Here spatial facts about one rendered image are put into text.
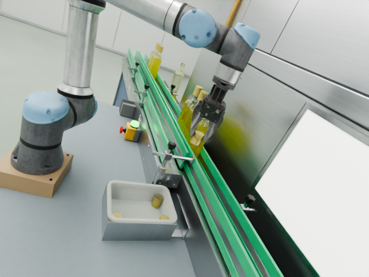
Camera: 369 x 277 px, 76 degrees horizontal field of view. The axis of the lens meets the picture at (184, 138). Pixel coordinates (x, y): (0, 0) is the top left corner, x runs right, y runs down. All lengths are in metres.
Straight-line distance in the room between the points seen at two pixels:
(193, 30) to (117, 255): 0.63
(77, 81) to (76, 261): 0.54
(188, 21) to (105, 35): 6.20
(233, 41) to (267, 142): 0.36
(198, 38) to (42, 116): 0.49
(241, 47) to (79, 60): 0.50
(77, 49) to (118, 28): 5.86
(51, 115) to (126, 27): 6.01
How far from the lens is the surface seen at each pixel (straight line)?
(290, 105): 0.82
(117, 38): 6.73
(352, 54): 0.80
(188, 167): 0.94
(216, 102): 0.69
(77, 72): 0.86
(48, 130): 0.80
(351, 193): 0.68
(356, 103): 0.71
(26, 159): 0.86
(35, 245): 0.78
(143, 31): 6.76
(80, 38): 0.84
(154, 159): 0.97
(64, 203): 0.88
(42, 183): 0.86
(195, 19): 0.55
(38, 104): 0.79
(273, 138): 0.83
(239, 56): 0.68
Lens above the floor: 1.39
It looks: 25 degrees down
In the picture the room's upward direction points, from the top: 24 degrees clockwise
